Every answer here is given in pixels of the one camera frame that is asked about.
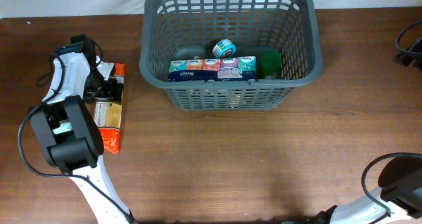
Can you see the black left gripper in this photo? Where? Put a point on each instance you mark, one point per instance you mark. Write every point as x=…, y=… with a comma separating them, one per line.
x=115, y=91

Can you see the orange biscuit packet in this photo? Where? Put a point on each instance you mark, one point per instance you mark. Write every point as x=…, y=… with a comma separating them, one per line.
x=107, y=116

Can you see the blue round tin can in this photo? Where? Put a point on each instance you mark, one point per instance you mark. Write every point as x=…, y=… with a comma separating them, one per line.
x=225, y=48

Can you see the blue biscuit box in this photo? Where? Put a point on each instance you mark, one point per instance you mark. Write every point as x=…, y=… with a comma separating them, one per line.
x=178, y=71

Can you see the green lid jar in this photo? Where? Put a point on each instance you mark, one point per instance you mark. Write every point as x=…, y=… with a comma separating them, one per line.
x=270, y=65

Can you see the beige brown snack bag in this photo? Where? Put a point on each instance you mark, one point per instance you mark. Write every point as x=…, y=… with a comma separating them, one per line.
x=234, y=99

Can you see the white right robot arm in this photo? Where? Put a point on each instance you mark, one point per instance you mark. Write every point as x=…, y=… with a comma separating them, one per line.
x=397, y=196

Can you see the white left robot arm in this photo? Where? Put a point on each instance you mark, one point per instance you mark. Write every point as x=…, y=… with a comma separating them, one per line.
x=79, y=119

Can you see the grey plastic basket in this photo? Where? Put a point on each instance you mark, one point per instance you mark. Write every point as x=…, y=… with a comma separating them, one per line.
x=184, y=29

